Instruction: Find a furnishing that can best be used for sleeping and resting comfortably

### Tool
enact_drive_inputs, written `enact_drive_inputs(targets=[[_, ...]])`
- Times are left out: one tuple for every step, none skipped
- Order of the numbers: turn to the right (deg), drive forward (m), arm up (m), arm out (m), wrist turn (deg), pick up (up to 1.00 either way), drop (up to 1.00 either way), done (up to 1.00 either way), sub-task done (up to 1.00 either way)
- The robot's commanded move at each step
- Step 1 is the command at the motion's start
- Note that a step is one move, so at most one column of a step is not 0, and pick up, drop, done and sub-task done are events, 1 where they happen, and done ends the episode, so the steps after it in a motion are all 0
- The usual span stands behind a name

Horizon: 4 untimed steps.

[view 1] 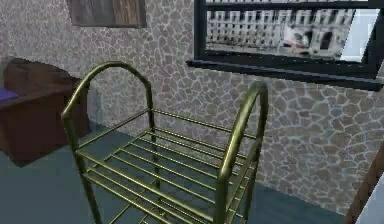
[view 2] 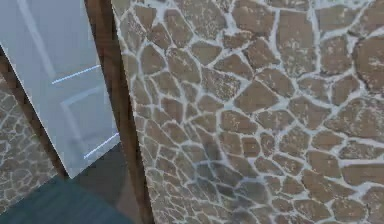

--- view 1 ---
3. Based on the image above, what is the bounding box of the black framed window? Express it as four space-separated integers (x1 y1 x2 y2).
185 0 384 92

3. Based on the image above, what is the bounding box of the purple bed cover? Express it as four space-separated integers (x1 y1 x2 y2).
0 87 20 103

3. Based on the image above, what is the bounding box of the brass wire shelf rack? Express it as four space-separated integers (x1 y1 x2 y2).
60 60 270 224

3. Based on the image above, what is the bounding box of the wooden framed wall picture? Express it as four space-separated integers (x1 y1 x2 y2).
66 0 148 29

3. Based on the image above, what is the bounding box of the brown wooden door frame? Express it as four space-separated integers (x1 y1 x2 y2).
343 142 384 224

